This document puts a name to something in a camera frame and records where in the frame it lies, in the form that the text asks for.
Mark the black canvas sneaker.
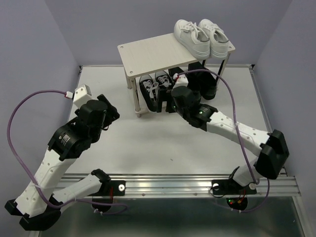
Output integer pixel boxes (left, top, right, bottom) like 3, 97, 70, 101
155, 71, 174, 90
139, 75, 158, 112

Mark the black loafer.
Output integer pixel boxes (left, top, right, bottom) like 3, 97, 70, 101
190, 72, 217, 100
168, 67, 200, 93

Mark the white sneaker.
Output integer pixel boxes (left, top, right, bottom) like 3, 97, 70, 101
174, 19, 210, 60
198, 19, 229, 59

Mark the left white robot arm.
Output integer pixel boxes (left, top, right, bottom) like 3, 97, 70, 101
4, 94, 119, 231

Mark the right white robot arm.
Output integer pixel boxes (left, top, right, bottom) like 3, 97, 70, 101
170, 86, 289, 193

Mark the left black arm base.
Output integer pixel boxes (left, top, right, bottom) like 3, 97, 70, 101
90, 180, 126, 214

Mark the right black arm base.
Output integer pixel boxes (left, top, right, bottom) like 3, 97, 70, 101
208, 179, 257, 211

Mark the white two-tier shoe shelf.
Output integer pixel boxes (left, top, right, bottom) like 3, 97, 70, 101
117, 33, 235, 118

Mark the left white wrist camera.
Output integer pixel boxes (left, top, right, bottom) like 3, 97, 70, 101
73, 84, 92, 109

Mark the aluminium mounting rail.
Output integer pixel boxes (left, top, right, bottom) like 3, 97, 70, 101
59, 172, 303, 198

